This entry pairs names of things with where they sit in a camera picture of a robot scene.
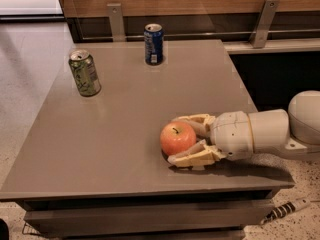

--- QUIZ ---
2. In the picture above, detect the red apple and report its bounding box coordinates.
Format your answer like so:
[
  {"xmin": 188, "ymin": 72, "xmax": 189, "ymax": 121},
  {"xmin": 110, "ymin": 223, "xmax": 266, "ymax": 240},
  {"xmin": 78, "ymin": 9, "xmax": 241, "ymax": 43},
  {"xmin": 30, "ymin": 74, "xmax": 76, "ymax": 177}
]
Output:
[{"xmin": 160, "ymin": 121, "xmax": 196, "ymax": 156}]

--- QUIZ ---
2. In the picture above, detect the metal bracket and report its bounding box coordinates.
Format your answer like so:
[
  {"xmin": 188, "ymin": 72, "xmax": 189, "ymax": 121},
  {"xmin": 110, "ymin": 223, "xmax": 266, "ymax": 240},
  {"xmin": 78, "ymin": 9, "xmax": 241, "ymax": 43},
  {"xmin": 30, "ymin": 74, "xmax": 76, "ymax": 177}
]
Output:
[
  {"xmin": 249, "ymin": 0, "xmax": 280, "ymax": 49},
  {"xmin": 107, "ymin": 3, "xmax": 126, "ymax": 42}
]

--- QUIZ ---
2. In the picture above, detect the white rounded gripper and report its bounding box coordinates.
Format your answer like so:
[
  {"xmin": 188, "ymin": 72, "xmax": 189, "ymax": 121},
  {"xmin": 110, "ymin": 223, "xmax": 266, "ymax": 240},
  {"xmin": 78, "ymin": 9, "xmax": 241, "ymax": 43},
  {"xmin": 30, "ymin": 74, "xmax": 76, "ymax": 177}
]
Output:
[{"xmin": 168, "ymin": 111, "xmax": 253, "ymax": 168}]

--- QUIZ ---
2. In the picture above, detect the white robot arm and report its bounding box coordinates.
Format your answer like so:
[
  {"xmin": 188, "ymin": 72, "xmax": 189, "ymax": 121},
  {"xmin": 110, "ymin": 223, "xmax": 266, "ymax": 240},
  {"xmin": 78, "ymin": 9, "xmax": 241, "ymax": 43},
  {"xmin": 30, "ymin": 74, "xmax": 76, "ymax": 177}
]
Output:
[{"xmin": 168, "ymin": 90, "xmax": 320, "ymax": 168}]

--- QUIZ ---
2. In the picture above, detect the blue soda can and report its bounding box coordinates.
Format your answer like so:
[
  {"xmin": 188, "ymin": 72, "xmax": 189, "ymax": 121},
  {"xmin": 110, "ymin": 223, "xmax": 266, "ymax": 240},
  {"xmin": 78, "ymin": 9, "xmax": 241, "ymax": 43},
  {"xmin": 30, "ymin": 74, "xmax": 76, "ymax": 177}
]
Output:
[{"xmin": 144, "ymin": 23, "xmax": 164, "ymax": 65}]

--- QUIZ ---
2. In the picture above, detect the right metal bracket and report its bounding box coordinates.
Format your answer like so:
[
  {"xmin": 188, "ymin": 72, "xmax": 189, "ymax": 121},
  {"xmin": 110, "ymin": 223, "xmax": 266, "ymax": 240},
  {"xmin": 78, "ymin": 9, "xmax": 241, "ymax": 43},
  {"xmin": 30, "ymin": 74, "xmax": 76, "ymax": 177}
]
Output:
[{"xmin": 249, "ymin": 0, "xmax": 280, "ymax": 49}]

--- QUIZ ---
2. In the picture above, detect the left metal bracket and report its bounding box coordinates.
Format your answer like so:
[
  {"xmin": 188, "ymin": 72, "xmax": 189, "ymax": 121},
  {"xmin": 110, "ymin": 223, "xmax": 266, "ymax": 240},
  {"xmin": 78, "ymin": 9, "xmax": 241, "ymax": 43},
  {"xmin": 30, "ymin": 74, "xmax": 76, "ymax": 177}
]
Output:
[{"xmin": 107, "ymin": 3, "xmax": 126, "ymax": 42}]

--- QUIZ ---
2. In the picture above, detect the green soda can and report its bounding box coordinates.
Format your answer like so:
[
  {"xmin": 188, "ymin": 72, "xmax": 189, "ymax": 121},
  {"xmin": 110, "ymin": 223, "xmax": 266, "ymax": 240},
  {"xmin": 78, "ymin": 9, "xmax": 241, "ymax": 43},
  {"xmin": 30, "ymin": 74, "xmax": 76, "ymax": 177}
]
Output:
[{"xmin": 68, "ymin": 49, "xmax": 101, "ymax": 97}]

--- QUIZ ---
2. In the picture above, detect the grey cabinet drawer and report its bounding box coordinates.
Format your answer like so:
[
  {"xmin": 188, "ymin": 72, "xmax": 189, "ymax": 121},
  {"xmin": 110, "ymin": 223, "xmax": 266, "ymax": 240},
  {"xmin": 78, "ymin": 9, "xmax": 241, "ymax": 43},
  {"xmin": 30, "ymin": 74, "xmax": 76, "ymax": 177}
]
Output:
[{"xmin": 25, "ymin": 200, "xmax": 274, "ymax": 237}]

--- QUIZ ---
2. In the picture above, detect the white power strip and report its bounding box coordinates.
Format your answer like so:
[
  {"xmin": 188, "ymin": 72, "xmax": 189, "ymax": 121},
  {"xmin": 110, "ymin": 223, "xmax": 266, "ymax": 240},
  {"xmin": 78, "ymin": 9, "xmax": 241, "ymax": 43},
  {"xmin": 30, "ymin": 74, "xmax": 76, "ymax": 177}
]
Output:
[{"xmin": 260, "ymin": 198, "xmax": 311, "ymax": 225}]

